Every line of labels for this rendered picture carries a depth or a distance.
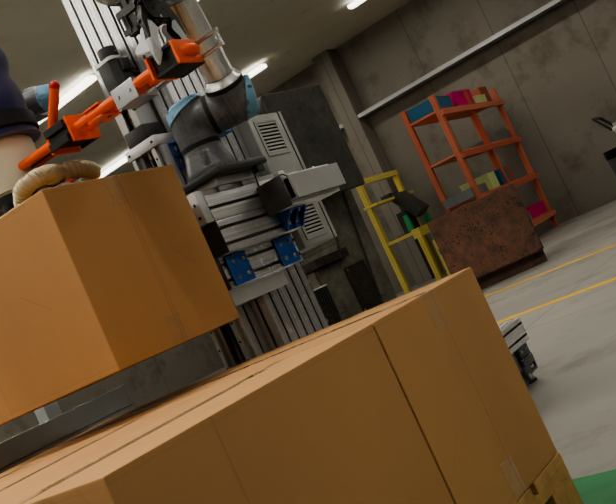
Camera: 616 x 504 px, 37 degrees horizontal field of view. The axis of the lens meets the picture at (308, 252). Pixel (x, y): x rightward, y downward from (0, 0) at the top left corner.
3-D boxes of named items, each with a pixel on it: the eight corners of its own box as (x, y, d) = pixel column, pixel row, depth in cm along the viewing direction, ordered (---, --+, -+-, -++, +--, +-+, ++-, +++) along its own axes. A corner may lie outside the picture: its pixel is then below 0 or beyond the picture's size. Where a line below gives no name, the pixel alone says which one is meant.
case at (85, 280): (-35, 441, 217) (-101, 287, 218) (89, 386, 249) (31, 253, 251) (120, 370, 182) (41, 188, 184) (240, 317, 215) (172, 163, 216)
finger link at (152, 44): (145, 75, 184) (140, 37, 187) (165, 61, 180) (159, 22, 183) (133, 71, 181) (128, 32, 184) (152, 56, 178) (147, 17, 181)
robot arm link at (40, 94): (69, 108, 313) (61, 113, 266) (39, 121, 312) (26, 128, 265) (54, 76, 310) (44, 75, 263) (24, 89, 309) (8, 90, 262)
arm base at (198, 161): (212, 183, 268) (199, 153, 268) (248, 161, 259) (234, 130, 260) (179, 191, 255) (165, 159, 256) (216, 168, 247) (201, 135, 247)
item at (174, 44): (152, 81, 183) (142, 59, 183) (176, 80, 189) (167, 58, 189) (180, 61, 178) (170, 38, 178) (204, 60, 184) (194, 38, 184)
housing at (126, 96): (116, 111, 191) (108, 91, 191) (139, 109, 196) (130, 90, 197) (138, 96, 187) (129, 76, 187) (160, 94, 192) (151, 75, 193)
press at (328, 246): (366, 340, 844) (244, 75, 854) (272, 377, 915) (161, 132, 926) (432, 300, 960) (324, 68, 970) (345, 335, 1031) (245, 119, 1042)
